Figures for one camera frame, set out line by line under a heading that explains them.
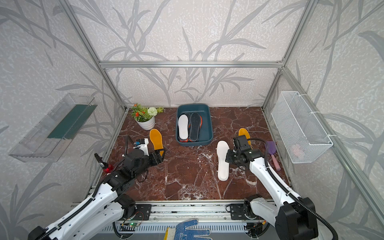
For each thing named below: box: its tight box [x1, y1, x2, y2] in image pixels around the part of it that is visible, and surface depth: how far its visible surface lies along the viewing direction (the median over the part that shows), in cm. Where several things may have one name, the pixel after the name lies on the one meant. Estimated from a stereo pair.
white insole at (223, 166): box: [216, 140, 230, 182], surface depth 84 cm
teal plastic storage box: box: [175, 103, 214, 147], surface depth 107 cm
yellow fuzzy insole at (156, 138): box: [149, 128, 164, 157], surface depth 104 cm
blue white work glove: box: [163, 218, 213, 240], surface depth 69 cm
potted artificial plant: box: [131, 103, 165, 131], surface depth 101 cm
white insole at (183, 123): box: [178, 114, 189, 140], surface depth 105 cm
